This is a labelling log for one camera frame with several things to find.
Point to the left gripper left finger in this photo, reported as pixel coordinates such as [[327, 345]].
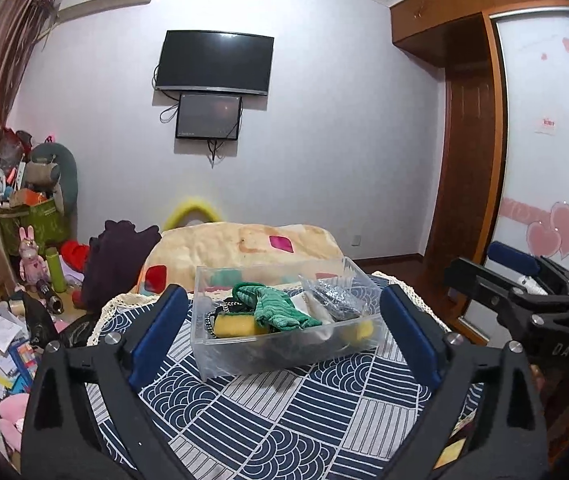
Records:
[[61, 438]]

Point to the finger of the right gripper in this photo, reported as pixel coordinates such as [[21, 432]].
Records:
[[498, 293], [523, 263]]

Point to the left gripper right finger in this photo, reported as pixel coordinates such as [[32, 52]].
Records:
[[508, 437]]

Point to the silver sequin pouch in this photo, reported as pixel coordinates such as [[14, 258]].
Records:
[[339, 301]]

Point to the yellow green sponge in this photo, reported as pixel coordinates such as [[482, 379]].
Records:
[[235, 325]]

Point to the clear plastic storage bin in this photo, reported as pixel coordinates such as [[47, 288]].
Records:
[[217, 284]]

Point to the green knitted cloth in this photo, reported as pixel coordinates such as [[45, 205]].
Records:
[[271, 307]]

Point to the yellow round plush toy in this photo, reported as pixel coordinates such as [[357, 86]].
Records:
[[358, 332]]

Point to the white sock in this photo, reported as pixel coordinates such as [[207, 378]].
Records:
[[309, 305]]

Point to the pink plush slipper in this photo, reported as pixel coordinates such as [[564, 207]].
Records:
[[12, 415]]

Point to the green bottle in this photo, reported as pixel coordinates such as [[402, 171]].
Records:
[[57, 278]]

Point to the white sliding wardrobe door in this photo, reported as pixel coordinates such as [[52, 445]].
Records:
[[533, 215]]

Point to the pink rabbit toy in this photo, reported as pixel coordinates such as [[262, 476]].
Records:
[[33, 267]]

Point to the dark purple garment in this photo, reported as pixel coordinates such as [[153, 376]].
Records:
[[114, 261]]

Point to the green storage box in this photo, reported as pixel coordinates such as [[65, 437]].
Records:
[[51, 228]]

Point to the beige fleece blanket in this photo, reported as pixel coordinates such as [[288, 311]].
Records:
[[234, 245]]

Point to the wooden wardrobe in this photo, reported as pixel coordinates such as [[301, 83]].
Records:
[[457, 36]]

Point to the yellow curved headboard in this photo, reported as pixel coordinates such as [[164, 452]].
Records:
[[191, 206]]

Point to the grey green neck pillow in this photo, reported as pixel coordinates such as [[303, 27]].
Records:
[[68, 176]]

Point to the small wall monitor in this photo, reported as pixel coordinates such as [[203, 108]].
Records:
[[208, 117]]

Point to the large wall television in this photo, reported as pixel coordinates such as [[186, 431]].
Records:
[[203, 60]]

